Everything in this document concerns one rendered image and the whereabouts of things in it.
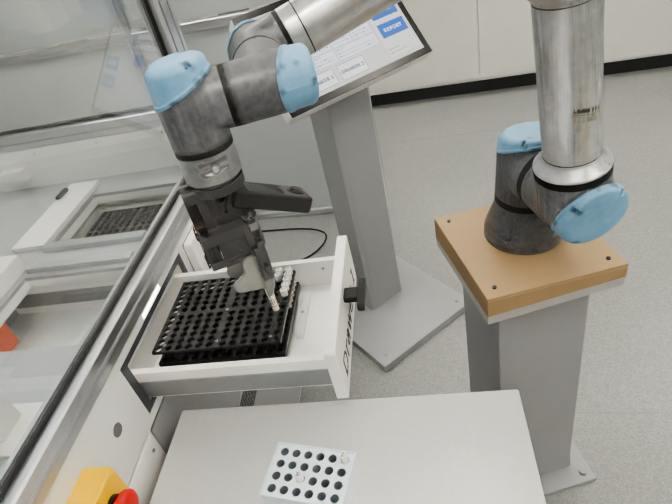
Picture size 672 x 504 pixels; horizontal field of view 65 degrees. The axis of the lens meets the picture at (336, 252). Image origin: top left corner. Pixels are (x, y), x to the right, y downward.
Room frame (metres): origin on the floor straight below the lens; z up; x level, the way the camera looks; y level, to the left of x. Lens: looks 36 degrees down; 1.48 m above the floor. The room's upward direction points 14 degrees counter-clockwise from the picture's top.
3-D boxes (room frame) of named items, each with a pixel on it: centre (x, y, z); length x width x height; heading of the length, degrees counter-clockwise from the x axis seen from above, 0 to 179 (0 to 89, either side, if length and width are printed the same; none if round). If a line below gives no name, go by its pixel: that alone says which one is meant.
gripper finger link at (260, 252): (0.61, 0.11, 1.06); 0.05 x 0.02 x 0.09; 16
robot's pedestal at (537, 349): (0.83, -0.38, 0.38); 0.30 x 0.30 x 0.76; 3
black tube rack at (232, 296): (0.71, 0.21, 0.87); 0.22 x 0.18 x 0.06; 77
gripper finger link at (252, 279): (0.61, 0.13, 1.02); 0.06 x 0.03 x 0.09; 106
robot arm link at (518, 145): (0.82, -0.39, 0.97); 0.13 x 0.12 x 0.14; 5
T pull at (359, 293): (0.65, -0.01, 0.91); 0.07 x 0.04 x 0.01; 167
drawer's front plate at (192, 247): (1.04, 0.26, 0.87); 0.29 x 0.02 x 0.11; 167
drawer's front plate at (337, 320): (0.66, 0.01, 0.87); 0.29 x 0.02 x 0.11; 167
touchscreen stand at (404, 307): (1.56, -0.15, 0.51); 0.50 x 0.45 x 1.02; 28
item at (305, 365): (0.71, 0.22, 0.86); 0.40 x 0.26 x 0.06; 77
